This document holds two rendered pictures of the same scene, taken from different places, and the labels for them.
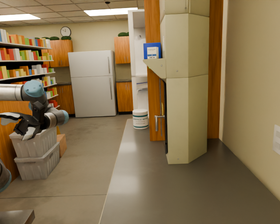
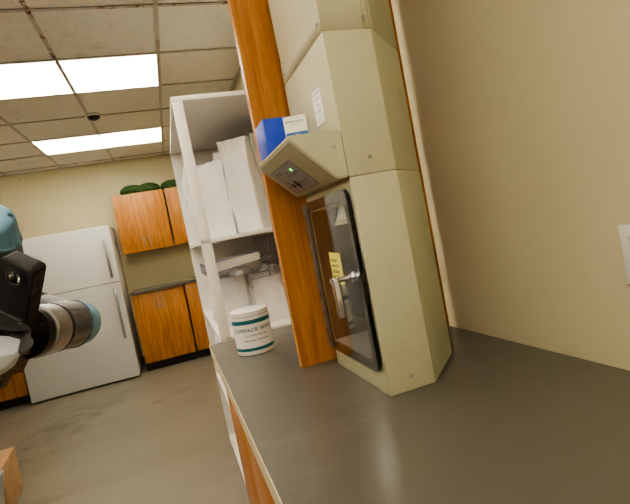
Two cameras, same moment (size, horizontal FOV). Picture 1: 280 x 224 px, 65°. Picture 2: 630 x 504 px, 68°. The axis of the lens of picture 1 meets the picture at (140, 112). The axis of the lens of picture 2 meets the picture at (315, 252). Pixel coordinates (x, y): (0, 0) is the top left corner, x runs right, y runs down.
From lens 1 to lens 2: 0.40 m
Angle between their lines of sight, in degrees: 21
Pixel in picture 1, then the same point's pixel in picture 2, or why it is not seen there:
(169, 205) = (485, 479)
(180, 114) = (395, 260)
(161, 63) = (332, 141)
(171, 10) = (334, 22)
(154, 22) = (266, 84)
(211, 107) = not seen: hidden behind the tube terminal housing
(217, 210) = (607, 447)
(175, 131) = (393, 305)
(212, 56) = not seen: hidden behind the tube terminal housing
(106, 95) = (111, 331)
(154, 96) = (293, 252)
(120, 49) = (131, 220)
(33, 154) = not seen: outside the picture
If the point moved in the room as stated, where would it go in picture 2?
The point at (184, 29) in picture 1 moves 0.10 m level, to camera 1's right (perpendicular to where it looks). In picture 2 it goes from (369, 62) to (410, 59)
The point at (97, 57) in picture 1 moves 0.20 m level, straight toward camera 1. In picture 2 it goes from (75, 244) to (76, 243)
